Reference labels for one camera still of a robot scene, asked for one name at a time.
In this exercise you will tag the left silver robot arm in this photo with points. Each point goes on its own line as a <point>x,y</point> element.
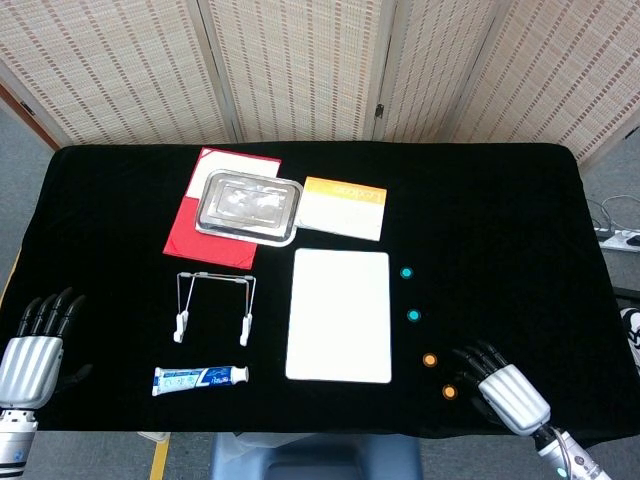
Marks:
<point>14,440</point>

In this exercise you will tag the orange disc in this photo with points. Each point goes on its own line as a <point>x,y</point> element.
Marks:
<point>429,359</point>
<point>449,392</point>

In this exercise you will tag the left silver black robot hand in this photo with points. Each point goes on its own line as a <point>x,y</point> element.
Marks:
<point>30,365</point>

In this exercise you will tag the white magnetic board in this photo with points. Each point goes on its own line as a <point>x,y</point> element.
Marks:
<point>339,315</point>

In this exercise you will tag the red paper folder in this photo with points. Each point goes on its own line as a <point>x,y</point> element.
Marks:
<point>187,235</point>

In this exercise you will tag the stainless steel tray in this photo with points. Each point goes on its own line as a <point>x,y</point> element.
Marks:
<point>247,207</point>

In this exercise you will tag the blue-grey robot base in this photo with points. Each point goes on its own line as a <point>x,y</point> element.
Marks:
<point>315,457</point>

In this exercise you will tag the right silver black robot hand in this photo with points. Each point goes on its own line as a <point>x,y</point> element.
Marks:
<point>515,395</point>

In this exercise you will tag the white paper sheet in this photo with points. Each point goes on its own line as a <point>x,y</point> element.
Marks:
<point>235,162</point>

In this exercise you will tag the woven folding screen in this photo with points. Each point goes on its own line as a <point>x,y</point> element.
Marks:
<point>300,65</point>

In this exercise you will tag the teal disc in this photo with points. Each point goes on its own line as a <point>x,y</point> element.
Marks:
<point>406,273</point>
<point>413,315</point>

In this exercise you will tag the black and white shoe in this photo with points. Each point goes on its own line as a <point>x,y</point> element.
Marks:
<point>632,335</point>

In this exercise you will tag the white power strip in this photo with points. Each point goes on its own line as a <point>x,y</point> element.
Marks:
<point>620,241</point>

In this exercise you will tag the orange and white notebook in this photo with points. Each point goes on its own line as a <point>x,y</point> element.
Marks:
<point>345,215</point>

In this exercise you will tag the black tablecloth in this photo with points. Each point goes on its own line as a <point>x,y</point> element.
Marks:
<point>500,210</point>

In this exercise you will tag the blue white toothpaste tube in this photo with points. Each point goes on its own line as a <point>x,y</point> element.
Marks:
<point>195,381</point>

